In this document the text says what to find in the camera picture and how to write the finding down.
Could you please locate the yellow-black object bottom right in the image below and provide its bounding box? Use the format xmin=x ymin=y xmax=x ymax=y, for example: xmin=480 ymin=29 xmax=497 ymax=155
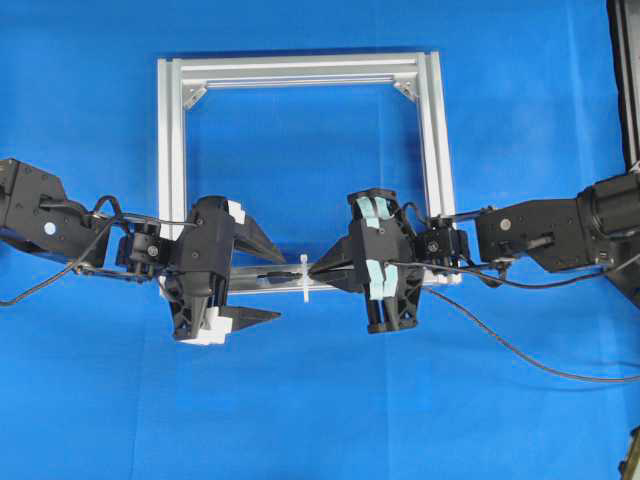
xmin=618 ymin=426 xmax=640 ymax=480

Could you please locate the black wire with plug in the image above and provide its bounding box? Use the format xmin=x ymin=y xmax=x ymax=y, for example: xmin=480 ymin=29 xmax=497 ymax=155
xmin=257 ymin=257 xmax=640 ymax=385

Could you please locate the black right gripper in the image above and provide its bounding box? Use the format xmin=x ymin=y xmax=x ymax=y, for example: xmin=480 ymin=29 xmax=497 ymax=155
xmin=309 ymin=188 xmax=424 ymax=334

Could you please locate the white zip tie loop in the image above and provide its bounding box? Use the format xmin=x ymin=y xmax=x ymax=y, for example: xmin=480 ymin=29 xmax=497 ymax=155
xmin=300 ymin=254 xmax=310 ymax=303

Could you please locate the black stand at right edge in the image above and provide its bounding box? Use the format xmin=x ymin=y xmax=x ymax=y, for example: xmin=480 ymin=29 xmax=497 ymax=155
xmin=606 ymin=0 xmax=640 ymax=173

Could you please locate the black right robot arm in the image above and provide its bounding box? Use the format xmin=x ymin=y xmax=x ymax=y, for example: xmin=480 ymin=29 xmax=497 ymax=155
xmin=252 ymin=173 xmax=639 ymax=334

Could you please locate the blue table mat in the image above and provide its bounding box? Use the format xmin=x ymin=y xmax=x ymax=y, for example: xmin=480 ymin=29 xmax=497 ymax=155
xmin=1 ymin=1 xmax=639 ymax=479

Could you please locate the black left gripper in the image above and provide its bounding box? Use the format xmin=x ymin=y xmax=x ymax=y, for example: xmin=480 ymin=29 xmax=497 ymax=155
xmin=169 ymin=196 xmax=286 ymax=345

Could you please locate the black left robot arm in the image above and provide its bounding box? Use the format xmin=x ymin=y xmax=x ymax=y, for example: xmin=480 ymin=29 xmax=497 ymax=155
xmin=1 ymin=158 xmax=284 ymax=345

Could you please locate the square aluminium extrusion frame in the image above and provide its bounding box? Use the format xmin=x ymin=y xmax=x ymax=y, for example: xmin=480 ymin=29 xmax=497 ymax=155
xmin=156 ymin=52 xmax=456 ymax=295

